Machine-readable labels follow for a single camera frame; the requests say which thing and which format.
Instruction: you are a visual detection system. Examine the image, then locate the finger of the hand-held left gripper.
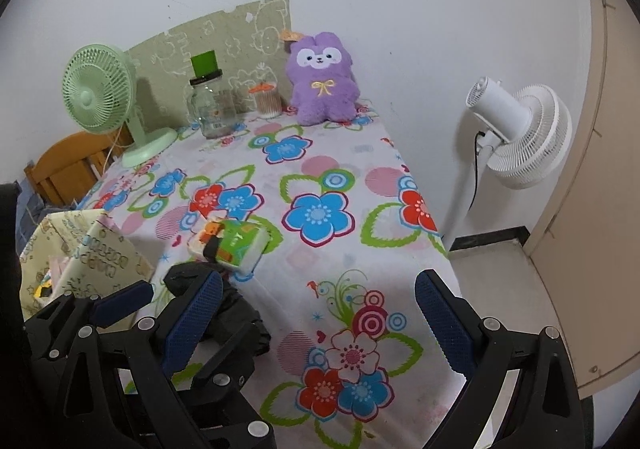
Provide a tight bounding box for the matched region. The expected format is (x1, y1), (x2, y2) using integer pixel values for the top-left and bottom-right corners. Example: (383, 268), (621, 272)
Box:
(164, 263), (277, 449)
(24, 280), (155, 380)

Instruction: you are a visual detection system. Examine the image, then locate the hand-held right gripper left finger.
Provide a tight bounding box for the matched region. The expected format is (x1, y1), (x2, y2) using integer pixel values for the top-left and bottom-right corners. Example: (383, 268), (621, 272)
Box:
(55, 271), (224, 449)

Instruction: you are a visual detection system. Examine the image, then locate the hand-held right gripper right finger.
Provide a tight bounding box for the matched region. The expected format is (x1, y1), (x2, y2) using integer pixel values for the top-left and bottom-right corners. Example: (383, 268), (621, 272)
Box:
(414, 269), (587, 449)

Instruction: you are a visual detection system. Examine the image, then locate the yellow-green printed fabric storage box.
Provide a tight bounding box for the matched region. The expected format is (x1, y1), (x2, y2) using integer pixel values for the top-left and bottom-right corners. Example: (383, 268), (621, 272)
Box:
(19, 209), (155, 331)

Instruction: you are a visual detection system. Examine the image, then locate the pink floral tissue packet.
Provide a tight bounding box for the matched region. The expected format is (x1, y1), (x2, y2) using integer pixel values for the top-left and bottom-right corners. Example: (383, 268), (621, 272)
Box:
(46, 253), (77, 283)

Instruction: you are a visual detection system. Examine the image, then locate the green tissue pack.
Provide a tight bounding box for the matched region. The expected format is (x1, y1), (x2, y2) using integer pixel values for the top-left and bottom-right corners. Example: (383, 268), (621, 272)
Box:
(188, 219), (272, 276)

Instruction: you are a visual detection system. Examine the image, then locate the grey plaid pillow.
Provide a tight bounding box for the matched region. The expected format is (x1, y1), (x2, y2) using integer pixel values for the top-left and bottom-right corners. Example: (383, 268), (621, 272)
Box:
(15, 181), (47, 248)

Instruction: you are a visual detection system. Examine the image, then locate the wooden bed headboard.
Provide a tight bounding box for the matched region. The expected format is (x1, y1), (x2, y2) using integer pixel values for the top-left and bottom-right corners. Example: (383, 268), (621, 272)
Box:
(23, 131), (122, 208)

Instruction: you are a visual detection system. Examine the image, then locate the floral tablecloth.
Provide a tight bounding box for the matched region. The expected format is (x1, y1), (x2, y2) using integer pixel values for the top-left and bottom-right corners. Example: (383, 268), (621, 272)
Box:
(75, 109), (469, 449)

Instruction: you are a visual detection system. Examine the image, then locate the white standing fan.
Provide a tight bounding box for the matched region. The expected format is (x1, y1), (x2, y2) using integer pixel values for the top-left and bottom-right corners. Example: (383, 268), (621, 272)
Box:
(446, 76), (574, 253)

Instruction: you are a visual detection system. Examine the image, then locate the beige door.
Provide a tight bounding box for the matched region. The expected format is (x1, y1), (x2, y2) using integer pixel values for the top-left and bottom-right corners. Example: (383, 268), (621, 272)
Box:
(529, 0), (640, 396)

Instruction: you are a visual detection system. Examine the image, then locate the glass mug with black lid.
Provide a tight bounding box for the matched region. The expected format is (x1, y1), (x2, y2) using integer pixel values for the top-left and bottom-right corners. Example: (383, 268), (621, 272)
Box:
(186, 70), (239, 140)

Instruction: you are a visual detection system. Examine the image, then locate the green desk fan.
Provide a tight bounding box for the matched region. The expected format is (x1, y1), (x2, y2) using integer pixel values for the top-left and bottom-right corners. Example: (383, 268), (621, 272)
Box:
(62, 44), (179, 168)

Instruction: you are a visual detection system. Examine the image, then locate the cotton swab jar orange lid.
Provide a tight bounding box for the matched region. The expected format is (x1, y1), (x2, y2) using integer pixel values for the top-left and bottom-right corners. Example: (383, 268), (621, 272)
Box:
(249, 81), (284, 119)

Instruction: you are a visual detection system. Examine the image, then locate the green plastic cup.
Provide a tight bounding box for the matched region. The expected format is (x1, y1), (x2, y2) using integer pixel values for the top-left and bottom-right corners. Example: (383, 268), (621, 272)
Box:
(189, 49), (219, 79)

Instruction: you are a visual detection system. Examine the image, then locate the purple plush toy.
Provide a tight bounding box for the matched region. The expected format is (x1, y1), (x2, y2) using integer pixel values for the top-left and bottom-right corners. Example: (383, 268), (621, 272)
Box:
(282, 31), (362, 126)

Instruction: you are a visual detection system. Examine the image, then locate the white fan cable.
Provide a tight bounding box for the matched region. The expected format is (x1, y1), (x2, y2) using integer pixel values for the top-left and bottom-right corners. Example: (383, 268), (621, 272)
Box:
(104, 125), (124, 170)

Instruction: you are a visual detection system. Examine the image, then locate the black fan cable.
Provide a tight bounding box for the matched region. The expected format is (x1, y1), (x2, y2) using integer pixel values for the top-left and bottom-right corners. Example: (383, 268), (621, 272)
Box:
(472, 129), (494, 180)

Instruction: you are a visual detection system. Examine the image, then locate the green cartoon wall sheet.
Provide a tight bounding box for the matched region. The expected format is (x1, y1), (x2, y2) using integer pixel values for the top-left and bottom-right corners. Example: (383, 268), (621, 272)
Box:
(127, 0), (292, 118)

